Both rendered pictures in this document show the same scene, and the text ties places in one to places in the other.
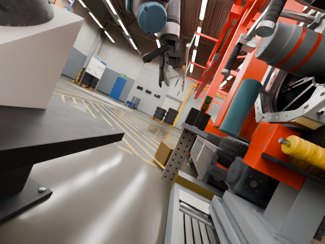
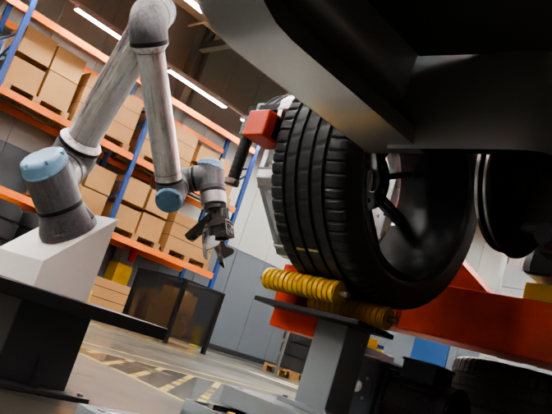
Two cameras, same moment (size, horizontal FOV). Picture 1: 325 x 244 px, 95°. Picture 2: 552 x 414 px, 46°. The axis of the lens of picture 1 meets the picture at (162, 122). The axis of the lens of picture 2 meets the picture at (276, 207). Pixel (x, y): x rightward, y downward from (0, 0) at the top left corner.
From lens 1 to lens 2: 171 cm
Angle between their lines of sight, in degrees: 42
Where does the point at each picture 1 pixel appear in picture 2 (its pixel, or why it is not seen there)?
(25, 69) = (71, 267)
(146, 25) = (163, 207)
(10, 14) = (67, 234)
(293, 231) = (308, 392)
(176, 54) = (218, 221)
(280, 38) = not seen: hidden behind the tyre
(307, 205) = (320, 353)
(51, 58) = (89, 256)
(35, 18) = (80, 231)
